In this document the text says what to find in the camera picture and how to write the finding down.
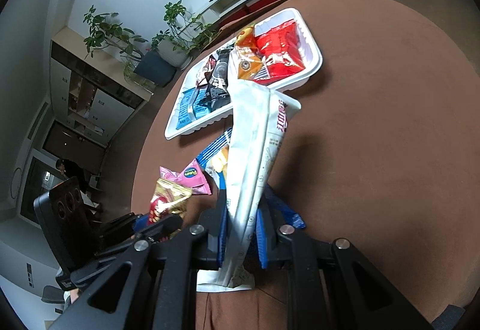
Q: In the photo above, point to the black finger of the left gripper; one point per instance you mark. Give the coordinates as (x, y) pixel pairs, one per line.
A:
(160, 231)

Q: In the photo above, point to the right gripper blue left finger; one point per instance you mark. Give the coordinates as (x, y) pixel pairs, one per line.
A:
(218, 230)

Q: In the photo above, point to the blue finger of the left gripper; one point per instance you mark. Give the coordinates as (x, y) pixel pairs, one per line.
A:
(140, 223)

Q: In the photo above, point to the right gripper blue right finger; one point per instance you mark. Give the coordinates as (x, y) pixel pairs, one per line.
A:
(267, 224)

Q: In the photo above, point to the gold red snack packet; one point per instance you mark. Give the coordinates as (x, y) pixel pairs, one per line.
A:
(169, 198)

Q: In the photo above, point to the pink snack packet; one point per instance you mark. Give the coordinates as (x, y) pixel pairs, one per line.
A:
(191, 176)

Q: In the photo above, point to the long white snack bag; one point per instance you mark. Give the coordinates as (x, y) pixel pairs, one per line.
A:
(260, 119)

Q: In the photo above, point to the black snack packet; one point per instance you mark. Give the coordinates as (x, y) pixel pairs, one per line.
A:
(216, 75)

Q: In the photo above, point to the orange snack bag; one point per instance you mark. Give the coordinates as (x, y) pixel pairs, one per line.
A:
(247, 59)

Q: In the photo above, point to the person's left hand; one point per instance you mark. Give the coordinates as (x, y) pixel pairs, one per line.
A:
(74, 295)

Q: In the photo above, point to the dark blue snack packet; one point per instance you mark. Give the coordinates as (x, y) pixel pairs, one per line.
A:
(290, 216)

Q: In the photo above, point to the blue striped snack packet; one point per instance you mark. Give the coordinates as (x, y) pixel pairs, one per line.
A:
(214, 158)

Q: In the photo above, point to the person in background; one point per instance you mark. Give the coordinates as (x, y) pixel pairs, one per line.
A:
(70, 169)

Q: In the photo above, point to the light blue snack packet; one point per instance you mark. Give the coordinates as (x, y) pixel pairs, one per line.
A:
(198, 102)

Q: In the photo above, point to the wooden white cabinet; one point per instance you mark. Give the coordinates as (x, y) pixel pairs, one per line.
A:
(92, 94)

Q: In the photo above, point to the white plastic tray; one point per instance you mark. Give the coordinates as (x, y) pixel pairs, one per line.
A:
(308, 49)

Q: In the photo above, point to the red snack bag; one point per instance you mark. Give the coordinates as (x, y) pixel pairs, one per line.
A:
(279, 50)

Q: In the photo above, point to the small plant in white pot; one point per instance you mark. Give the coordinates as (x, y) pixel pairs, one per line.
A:
(185, 35)

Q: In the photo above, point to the left plant in dark pot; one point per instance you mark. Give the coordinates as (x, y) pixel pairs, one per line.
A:
(145, 68)

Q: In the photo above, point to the red storage box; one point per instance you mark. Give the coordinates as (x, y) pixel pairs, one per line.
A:
(255, 5)
(236, 15)

